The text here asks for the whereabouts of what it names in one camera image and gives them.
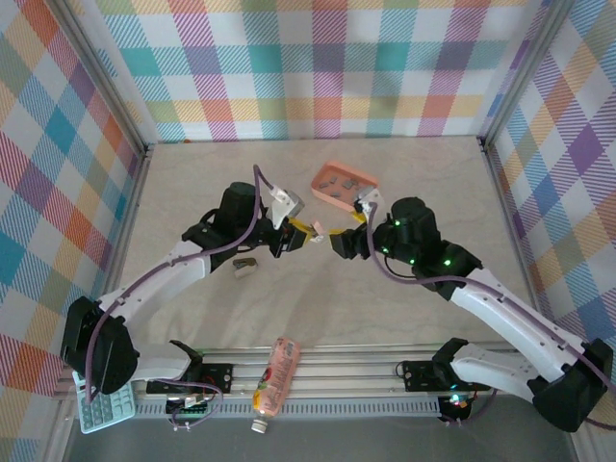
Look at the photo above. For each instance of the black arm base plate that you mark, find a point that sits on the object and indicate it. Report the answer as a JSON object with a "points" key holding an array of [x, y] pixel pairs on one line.
{"points": [[418, 377], [216, 377]]}

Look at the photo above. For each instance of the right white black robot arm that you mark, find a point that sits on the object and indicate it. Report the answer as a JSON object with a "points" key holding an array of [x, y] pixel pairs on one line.
{"points": [[510, 322]]}

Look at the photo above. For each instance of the pink drink bottle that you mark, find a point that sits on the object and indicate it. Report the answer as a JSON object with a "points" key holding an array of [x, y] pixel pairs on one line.
{"points": [[279, 370]]}

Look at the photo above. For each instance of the teal calculator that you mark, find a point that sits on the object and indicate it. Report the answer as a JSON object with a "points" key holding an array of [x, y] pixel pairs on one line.
{"points": [[108, 409]]}

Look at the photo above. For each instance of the aluminium frame post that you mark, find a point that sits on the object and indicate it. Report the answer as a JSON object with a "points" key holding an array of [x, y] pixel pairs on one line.
{"points": [[524, 72], [103, 86]]}

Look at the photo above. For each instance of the black controller board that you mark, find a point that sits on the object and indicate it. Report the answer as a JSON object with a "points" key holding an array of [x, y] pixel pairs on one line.
{"points": [[190, 406], [457, 404]]}

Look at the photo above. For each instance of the small white pink stapler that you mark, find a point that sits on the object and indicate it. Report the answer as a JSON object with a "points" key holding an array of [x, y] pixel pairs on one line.
{"points": [[245, 270]]}

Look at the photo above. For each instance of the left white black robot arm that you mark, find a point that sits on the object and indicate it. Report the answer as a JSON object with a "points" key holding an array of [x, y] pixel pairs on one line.
{"points": [[159, 284]]}

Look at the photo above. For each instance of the pink plastic tray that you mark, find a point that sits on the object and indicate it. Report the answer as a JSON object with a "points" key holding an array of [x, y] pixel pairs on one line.
{"points": [[332, 187]]}

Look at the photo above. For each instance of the small pink white object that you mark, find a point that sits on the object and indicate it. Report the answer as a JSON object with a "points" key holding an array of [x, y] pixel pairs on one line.
{"points": [[316, 226]]}

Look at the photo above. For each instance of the aluminium mounting rail beam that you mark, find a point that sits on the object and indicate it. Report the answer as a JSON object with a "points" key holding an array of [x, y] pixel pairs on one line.
{"points": [[346, 370]]}

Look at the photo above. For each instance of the aluminium table side rail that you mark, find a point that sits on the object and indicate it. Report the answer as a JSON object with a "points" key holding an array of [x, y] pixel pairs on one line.
{"points": [[500, 192], [137, 192]]}

